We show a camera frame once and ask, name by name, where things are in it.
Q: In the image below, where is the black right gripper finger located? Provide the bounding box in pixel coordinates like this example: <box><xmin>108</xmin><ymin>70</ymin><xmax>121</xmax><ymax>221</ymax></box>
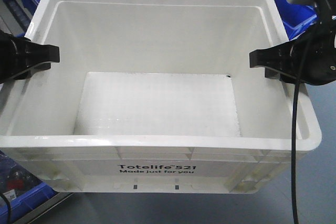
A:
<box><xmin>249</xmin><ymin>40</ymin><xmax>296</xmax><ymax>71</ymax></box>
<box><xmin>265</xmin><ymin>68</ymin><xmax>297</xmax><ymax>84</ymax></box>

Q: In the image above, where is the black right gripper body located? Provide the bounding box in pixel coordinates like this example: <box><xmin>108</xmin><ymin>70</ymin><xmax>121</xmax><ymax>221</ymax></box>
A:
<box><xmin>291</xmin><ymin>20</ymin><xmax>335</xmax><ymax>86</ymax></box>

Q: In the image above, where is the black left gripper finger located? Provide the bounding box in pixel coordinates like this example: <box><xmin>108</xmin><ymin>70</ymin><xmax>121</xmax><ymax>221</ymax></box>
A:
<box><xmin>16</xmin><ymin>38</ymin><xmax>60</xmax><ymax>73</ymax></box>
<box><xmin>13</xmin><ymin>62</ymin><xmax>51</xmax><ymax>80</ymax></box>

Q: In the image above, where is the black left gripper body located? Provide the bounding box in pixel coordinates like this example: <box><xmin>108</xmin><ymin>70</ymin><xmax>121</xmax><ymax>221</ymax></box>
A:
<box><xmin>1</xmin><ymin>31</ymin><xmax>18</xmax><ymax>84</ymax></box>

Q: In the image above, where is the white plastic Totelife tote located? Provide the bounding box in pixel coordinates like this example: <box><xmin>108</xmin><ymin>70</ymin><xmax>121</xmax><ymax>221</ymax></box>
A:
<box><xmin>0</xmin><ymin>0</ymin><xmax>323</xmax><ymax>195</ymax></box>

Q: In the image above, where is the black right cable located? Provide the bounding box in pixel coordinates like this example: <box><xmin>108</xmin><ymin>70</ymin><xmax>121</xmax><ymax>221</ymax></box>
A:
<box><xmin>290</xmin><ymin>22</ymin><xmax>320</xmax><ymax>224</ymax></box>

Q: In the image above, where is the black cable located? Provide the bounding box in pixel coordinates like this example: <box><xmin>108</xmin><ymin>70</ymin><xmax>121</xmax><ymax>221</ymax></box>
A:
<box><xmin>290</xmin><ymin>22</ymin><xmax>320</xmax><ymax>224</ymax></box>
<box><xmin>0</xmin><ymin>192</ymin><xmax>13</xmax><ymax>224</ymax></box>

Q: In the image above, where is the black left cable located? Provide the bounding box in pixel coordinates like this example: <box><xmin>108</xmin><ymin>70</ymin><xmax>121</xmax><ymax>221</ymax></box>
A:
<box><xmin>0</xmin><ymin>192</ymin><xmax>13</xmax><ymax>224</ymax></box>

